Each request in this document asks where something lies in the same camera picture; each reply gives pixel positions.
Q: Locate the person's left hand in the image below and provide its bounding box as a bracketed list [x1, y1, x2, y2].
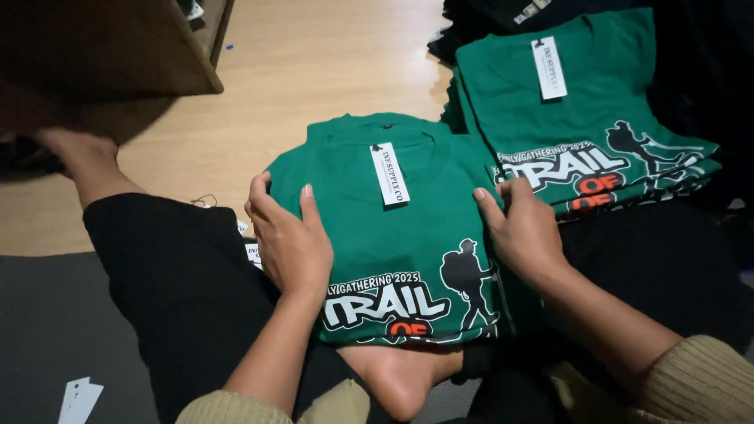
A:
[244, 171, 335, 302]

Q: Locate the person's foot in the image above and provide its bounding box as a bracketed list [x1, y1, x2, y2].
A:
[337, 344, 466, 422]
[34, 128, 148, 210]

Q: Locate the green printed t-shirt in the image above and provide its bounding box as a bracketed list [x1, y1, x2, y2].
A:
[454, 7, 721, 207]
[442, 77, 724, 223]
[265, 112, 545, 347]

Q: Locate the person's left foot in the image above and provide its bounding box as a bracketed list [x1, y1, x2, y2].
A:
[34, 128, 148, 210]

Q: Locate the person's right hand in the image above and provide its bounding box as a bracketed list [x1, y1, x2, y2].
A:
[473, 177, 570, 290]

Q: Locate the pile of dark clothing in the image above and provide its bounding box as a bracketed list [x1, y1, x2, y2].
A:
[427, 0, 754, 208]

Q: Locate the person's beige ribbed sweater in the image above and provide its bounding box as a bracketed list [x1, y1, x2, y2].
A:
[176, 334, 754, 424]

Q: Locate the person's right foot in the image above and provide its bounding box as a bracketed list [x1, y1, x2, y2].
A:
[337, 344, 466, 422]

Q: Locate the grey label on dark clothing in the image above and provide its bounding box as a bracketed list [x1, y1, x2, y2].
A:
[512, 0, 552, 25]

